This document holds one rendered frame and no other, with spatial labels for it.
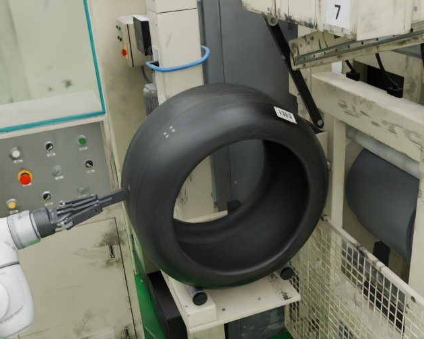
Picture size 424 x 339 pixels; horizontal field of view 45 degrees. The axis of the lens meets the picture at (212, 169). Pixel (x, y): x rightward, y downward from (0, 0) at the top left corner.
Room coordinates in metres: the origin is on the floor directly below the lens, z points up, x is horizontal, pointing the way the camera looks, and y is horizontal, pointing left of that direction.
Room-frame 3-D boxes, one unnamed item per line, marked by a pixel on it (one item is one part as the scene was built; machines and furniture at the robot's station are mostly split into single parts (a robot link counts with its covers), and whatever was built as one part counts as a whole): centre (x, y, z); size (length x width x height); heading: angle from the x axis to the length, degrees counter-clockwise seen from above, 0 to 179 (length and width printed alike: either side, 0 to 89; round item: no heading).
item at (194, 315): (1.36, 0.12, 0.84); 0.36 x 0.09 x 0.06; 18
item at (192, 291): (1.36, 0.12, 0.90); 0.35 x 0.05 x 0.05; 18
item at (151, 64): (1.64, 0.08, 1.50); 0.19 x 0.19 x 0.06; 18
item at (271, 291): (1.40, -0.02, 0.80); 0.37 x 0.36 x 0.02; 108
